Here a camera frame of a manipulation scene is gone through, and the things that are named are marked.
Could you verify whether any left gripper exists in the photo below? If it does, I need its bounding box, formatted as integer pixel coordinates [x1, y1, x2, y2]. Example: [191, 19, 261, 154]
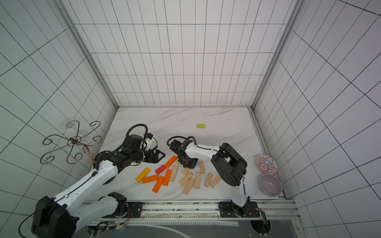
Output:
[131, 148, 165, 164]

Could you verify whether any natural block diagonal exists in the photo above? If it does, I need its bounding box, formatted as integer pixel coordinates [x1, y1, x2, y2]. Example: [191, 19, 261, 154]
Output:
[182, 168, 190, 175]
[179, 172, 193, 186]
[183, 178, 195, 195]

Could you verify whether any natural block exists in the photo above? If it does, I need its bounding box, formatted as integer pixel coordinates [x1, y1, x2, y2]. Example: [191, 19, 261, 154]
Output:
[194, 172, 201, 189]
[169, 166, 178, 182]
[199, 161, 206, 174]
[209, 175, 221, 187]
[204, 173, 213, 187]

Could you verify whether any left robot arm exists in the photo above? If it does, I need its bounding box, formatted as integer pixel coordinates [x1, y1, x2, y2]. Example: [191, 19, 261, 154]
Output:
[29, 124, 165, 238]

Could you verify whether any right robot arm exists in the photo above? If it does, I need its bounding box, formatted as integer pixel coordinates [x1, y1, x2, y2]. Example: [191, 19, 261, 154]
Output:
[167, 136, 260, 218]

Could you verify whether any natural block beside orange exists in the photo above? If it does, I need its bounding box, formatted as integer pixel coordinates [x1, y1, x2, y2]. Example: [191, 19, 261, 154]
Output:
[169, 166, 178, 182]

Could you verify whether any orange block upper diagonal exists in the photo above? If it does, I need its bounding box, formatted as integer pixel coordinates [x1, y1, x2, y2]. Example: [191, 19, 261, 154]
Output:
[164, 156, 177, 168]

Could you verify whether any red wooden block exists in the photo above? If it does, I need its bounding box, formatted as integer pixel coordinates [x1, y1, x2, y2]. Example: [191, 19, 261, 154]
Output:
[155, 165, 167, 175]

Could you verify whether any orange block lying horizontal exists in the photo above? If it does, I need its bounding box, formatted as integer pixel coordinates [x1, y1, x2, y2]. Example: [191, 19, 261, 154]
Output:
[142, 175, 159, 184]

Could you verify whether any orange block upright middle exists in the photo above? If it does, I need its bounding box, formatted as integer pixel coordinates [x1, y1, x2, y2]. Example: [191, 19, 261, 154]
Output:
[162, 170, 172, 186]

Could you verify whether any yellow-orange wooden block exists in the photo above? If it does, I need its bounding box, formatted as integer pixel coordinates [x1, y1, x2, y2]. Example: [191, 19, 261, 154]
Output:
[136, 168, 150, 183]

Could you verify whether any long orange block bottom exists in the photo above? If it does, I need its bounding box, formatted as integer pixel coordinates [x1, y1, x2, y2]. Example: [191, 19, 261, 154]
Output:
[152, 176, 164, 193]

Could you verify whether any patterned red blue plate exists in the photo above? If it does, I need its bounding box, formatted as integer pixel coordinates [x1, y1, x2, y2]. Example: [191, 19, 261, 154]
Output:
[256, 155, 278, 175]

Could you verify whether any lilac bowl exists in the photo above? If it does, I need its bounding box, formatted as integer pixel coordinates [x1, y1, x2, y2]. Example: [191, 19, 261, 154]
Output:
[260, 174, 283, 197]

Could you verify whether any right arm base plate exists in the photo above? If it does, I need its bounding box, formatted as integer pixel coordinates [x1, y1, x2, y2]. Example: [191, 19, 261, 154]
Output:
[218, 200, 260, 218]

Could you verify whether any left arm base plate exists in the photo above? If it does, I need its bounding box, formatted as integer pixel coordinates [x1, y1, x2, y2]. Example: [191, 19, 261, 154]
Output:
[103, 202, 143, 219]

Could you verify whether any ornate metal wire stand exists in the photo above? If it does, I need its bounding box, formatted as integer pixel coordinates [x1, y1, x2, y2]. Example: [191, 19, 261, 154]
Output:
[39, 119, 102, 165]

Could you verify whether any right base cable bundle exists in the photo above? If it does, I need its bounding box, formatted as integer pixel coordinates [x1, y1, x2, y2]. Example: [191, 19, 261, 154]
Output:
[250, 214, 272, 237]

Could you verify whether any aluminium mounting rail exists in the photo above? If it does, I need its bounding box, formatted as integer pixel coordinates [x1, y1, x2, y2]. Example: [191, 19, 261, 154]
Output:
[73, 198, 301, 229]

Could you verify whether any electronics board with wires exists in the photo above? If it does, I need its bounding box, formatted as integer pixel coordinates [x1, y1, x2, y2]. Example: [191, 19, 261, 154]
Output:
[85, 218, 130, 238]

